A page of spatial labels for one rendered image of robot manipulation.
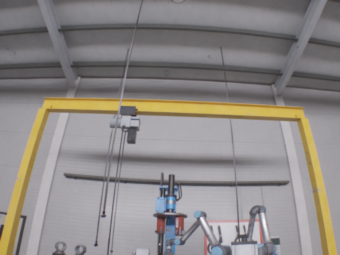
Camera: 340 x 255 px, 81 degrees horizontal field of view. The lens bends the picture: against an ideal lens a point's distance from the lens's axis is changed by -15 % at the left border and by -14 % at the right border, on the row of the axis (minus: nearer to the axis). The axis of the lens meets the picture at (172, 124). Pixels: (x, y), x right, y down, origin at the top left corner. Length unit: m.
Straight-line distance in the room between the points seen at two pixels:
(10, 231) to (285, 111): 5.38
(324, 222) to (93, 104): 4.62
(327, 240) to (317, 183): 0.94
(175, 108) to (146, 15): 3.20
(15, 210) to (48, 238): 2.55
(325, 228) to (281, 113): 2.27
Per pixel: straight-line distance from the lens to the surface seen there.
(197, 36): 6.97
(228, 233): 6.15
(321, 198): 4.42
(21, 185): 4.38
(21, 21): 8.09
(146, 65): 7.40
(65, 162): 7.00
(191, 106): 4.38
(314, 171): 4.51
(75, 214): 6.49
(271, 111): 4.78
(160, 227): 4.08
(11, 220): 4.34
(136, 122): 4.12
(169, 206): 3.99
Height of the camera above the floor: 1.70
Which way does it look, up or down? 30 degrees up
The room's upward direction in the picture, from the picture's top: 2 degrees clockwise
